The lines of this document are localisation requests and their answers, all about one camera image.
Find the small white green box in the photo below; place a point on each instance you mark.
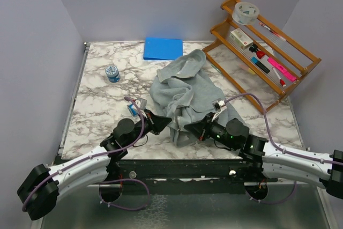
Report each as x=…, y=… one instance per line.
x=240, y=38

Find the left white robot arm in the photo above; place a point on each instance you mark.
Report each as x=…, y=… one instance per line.
x=45, y=185

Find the red white pen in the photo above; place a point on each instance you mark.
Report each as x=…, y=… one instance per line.
x=272, y=31

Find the blue lying jar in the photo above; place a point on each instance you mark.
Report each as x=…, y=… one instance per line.
x=133, y=110

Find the blue upright jar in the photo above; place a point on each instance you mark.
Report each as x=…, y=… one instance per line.
x=112, y=73

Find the blue black marker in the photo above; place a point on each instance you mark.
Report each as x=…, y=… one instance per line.
x=259, y=64

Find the pink highlighter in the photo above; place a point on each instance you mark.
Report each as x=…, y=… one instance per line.
x=282, y=69

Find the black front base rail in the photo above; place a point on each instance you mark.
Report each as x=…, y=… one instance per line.
x=167, y=177

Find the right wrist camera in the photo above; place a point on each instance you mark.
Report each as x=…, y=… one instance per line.
x=219, y=106

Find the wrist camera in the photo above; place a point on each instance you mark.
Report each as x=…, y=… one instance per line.
x=219, y=106
x=141, y=103

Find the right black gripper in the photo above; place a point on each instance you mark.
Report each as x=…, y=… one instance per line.
x=196, y=128

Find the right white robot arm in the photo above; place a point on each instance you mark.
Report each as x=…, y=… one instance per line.
x=274, y=160

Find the grey zip jacket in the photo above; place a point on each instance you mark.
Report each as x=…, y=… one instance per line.
x=185, y=93

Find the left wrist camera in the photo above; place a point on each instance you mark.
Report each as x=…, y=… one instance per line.
x=141, y=103

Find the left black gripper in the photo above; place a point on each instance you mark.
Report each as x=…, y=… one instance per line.
x=156, y=123

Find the blue binder folder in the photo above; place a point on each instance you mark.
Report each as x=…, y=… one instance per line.
x=162, y=49

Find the wooden tiered rack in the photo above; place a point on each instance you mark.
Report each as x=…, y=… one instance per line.
x=256, y=56

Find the clear tape roll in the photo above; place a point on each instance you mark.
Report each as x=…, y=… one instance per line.
x=245, y=13

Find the white red marker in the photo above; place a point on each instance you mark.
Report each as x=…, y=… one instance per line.
x=281, y=81

